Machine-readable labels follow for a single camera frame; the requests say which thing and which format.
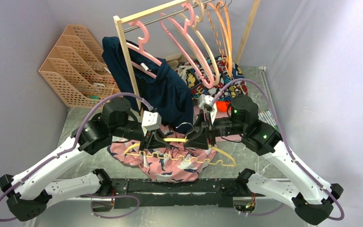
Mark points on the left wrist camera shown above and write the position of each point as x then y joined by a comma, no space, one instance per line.
151,121

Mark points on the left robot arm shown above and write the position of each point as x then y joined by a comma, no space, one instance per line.
31,192

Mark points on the tan wavy hanger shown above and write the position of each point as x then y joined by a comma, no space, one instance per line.
221,40

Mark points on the pink hanger with navy shorts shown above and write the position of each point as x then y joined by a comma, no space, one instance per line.
140,49

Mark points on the wooden clothes rack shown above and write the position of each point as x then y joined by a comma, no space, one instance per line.
122,26

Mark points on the beige plastic file organizer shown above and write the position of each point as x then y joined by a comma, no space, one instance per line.
76,71

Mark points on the orange cloth item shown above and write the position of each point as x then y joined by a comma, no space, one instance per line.
222,106

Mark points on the navy blue shorts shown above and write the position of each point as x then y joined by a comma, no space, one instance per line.
167,92

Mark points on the pink clipboard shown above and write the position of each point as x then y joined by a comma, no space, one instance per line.
197,111

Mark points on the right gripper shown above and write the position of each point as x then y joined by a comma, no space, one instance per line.
199,140

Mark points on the orange hanger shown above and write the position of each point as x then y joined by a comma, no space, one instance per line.
223,9

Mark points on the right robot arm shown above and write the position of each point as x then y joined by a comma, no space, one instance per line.
311,197

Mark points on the set of coloured markers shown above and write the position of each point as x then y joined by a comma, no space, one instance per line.
267,117

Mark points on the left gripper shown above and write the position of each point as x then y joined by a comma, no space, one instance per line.
154,142

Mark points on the pink patterned shorts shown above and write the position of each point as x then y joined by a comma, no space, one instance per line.
163,170

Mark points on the yellow hanger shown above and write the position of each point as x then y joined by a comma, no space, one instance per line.
181,157

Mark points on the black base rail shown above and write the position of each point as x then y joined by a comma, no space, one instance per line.
223,192

